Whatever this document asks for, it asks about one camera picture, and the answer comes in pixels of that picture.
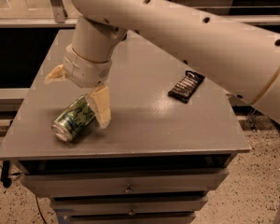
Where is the top grey drawer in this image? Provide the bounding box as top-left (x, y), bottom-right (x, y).
top-left (21, 168), bottom-right (229, 198)

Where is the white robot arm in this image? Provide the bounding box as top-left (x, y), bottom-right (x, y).
top-left (45, 0), bottom-right (280, 127)

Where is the black rxbar chocolate wrapper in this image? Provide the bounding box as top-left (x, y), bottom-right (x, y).
top-left (168, 70), bottom-right (204, 104)

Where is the bottom grey drawer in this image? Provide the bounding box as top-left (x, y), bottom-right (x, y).
top-left (63, 213), bottom-right (196, 224)

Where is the grey drawer cabinet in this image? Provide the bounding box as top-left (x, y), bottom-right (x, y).
top-left (0, 27), bottom-right (251, 224)

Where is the middle grey drawer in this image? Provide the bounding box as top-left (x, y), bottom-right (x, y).
top-left (50, 196), bottom-right (207, 216)

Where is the grey metal railing frame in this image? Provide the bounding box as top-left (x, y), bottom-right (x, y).
top-left (0, 0), bottom-right (280, 27)

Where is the grey drawer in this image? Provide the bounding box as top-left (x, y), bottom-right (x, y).
top-left (50, 196), bottom-right (207, 216)
top-left (63, 213), bottom-right (196, 224)
top-left (21, 168), bottom-right (229, 198)

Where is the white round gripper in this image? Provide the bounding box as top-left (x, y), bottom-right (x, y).
top-left (44, 45), bottom-right (112, 129)

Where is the green aluminium drink can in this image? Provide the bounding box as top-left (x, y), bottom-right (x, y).
top-left (51, 95), bottom-right (95, 142)

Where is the black floor cable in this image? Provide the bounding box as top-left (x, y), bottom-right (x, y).
top-left (0, 143), bottom-right (49, 224)

